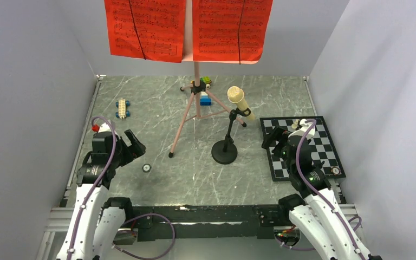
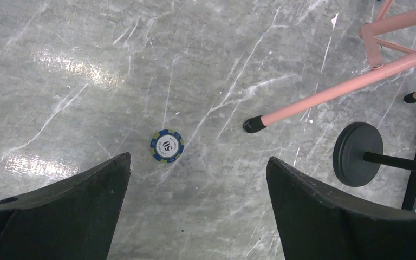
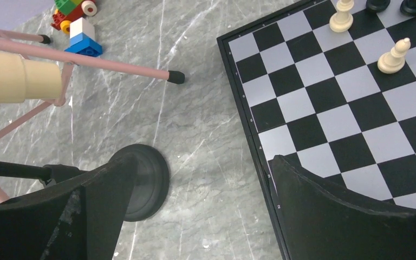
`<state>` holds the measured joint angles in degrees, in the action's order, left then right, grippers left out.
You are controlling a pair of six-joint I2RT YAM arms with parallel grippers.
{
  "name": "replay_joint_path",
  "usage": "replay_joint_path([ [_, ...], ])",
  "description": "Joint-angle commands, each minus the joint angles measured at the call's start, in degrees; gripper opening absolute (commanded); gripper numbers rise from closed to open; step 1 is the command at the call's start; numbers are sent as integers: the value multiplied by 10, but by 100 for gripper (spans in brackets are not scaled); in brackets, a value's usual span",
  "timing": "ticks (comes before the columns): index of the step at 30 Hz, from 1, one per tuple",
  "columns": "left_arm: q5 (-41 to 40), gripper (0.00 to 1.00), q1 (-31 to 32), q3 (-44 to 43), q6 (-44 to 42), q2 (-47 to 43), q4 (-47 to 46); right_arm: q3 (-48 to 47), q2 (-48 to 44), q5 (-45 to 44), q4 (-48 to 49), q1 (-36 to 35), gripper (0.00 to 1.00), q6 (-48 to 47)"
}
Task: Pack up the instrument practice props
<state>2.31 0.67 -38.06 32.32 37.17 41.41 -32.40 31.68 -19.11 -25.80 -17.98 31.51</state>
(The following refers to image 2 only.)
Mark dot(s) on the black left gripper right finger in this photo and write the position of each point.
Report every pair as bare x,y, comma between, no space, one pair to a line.
317,221

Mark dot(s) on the pink music stand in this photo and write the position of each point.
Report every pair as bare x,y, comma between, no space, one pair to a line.
379,69

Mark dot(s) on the black microphone stand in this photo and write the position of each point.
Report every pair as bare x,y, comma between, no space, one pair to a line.
358,155

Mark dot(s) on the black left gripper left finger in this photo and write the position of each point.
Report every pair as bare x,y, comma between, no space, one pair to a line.
74,218

